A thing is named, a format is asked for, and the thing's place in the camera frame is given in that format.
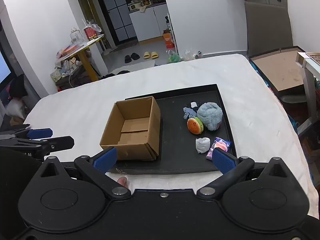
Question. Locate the brown cardboard box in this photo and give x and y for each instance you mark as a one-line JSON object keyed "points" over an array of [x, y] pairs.
{"points": [[132, 152]]}

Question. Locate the white packet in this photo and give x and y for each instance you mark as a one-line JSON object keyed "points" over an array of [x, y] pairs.
{"points": [[202, 145]]}

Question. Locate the small white tag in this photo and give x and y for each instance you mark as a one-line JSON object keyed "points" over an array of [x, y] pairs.
{"points": [[194, 104]]}

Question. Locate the white cabinet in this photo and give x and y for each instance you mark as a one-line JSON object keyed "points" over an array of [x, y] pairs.
{"points": [[147, 25]]}

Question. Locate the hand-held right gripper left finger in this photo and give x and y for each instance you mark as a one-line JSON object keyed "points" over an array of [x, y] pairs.
{"points": [[105, 159]]}

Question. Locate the black grid glass door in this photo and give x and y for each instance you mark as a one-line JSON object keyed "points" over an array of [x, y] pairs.
{"points": [[117, 10]]}

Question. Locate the orange cardboard box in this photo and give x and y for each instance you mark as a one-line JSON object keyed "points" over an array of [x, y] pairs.
{"points": [[168, 40]]}

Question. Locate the red box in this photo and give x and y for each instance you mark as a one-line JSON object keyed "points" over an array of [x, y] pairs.
{"points": [[90, 33]]}

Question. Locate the blue-grey sock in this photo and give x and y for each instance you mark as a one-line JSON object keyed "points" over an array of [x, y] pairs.
{"points": [[188, 111]]}

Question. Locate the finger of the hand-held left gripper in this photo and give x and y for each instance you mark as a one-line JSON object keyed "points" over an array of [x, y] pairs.
{"points": [[58, 142], [40, 133]]}

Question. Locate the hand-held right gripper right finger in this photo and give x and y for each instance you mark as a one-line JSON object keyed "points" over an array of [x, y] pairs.
{"points": [[224, 161]]}

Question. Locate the hamburger plush toy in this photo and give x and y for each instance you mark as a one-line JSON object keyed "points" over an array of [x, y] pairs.
{"points": [[194, 126]]}

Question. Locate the white plastic bag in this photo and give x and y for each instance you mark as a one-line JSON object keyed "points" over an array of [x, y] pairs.
{"points": [[15, 108]]}

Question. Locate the green plastic bag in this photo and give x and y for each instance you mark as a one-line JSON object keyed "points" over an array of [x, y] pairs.
{"points": [[173, 58]]}

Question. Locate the flat cardboard sheet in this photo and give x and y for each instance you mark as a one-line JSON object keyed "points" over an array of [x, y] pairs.
{"points": [[280, 70]]}

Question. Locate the white side table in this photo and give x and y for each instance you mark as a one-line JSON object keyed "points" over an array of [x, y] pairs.
{"points": [[308, 80]]}

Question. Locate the glass jar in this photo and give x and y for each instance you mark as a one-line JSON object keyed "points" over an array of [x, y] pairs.
{"points": [[76, 37]]}

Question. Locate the clear plastic bag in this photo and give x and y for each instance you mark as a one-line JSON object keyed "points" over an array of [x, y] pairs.
{"points": [[190, 55]]}

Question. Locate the black slipper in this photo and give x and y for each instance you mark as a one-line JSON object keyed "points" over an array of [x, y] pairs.
{"points": [[135, 56], [128, 59]]}

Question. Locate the fluffy blue sock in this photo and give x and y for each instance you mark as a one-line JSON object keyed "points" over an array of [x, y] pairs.
{"points": [[210, 115]]}

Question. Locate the television screen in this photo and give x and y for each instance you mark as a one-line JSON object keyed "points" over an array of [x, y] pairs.
{"points": [[3, 67]]}

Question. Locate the yellow slipper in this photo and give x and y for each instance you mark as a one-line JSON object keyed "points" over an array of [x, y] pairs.
{"points": [[154, 54], [146, 55]]}

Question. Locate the black tray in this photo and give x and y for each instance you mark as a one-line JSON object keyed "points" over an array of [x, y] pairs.
{"points": [[175, 130]]}

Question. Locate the pile of household clutter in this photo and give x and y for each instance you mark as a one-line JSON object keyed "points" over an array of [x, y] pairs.
{"points": [[66, 71]]}

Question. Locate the pink purple tissue packet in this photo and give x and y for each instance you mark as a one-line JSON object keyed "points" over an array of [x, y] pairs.
{"points": [[221, 143]]}

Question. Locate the white storage rack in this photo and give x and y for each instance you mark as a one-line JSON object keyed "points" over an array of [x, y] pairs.
{"points": [[173, 35]]}

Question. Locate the yellow round table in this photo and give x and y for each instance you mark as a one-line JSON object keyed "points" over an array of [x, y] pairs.
{"points": [[86, 62]]}

